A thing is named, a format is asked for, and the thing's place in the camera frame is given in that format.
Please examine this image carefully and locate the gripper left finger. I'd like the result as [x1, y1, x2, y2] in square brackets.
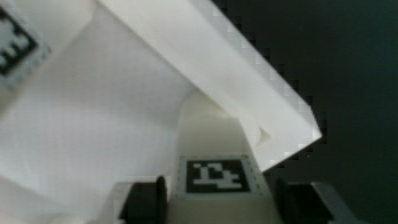
[118, 176, 166, 224]

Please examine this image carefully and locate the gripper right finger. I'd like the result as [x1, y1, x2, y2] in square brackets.
[273, 180, 355, 224]

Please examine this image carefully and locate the white desk top tray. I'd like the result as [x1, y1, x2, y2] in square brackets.
[0, 0, 207, 224]

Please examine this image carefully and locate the white desk leg with tag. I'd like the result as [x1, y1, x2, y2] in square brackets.
[0, 0, 90, 108]

